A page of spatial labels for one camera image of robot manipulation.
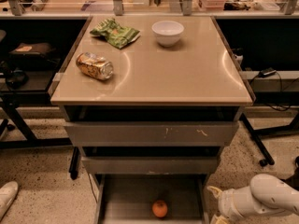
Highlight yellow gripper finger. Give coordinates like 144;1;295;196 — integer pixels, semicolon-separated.
210;215;232;224
207;186;222;198

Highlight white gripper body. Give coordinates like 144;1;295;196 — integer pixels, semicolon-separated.
218;188;252;221

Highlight orange fruit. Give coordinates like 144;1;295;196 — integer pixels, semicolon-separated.
151;200;168;218

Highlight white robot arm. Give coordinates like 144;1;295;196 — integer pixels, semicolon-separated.
207;174;299;224

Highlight middle grey drawer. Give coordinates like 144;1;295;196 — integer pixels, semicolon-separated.
81;157;219;175

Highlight grey drawer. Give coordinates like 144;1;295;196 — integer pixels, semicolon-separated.
81;157;219;175
64;121;238;147

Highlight grey drawer cabinet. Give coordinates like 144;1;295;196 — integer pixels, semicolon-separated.
50;14;256;224

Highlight top grey drawer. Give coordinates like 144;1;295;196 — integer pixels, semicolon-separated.
64;121;238;147

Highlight open bottom drawer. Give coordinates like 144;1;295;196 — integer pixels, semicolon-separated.
94;175;209;224

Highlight black power adapter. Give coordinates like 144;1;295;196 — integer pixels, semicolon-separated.
258;67;277;77

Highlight white ceramic bowl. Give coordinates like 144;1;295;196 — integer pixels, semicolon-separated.
151;21;184;47

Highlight crushed gold soda can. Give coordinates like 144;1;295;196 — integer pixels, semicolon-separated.
76;52;114;81

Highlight green chip bag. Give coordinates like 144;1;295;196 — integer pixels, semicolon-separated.
90;18;140;49

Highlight white shoe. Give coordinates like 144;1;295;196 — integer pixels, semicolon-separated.
0;181;19;220

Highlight black bag on shelf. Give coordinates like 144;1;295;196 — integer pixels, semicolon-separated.
8;42;55;66

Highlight black headphones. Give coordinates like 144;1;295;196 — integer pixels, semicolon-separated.
4;70;29;89

